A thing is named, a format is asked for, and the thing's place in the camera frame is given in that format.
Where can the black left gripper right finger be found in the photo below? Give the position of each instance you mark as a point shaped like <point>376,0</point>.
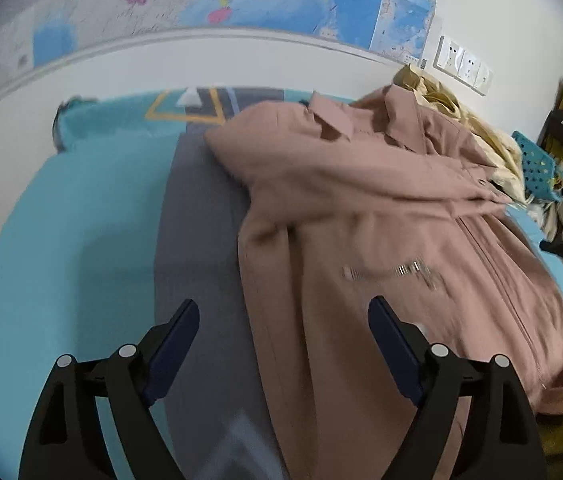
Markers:
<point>500,439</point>

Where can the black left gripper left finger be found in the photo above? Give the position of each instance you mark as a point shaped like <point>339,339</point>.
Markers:
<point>65,439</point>

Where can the pink jacket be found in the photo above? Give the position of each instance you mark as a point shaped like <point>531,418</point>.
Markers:
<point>382,197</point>

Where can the teal plastic basket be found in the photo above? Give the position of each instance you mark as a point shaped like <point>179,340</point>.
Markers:
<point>543,179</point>

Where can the cream yellow jacket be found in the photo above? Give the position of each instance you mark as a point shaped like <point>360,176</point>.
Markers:
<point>501,150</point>

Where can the teal grey patterned bedsheet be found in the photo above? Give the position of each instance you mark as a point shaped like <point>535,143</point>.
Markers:
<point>112,235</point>

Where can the white wall switch panel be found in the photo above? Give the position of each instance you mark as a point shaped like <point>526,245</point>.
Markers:
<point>461,64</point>

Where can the colourful wall map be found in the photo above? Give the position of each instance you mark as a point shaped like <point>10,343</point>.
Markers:
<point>38,33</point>

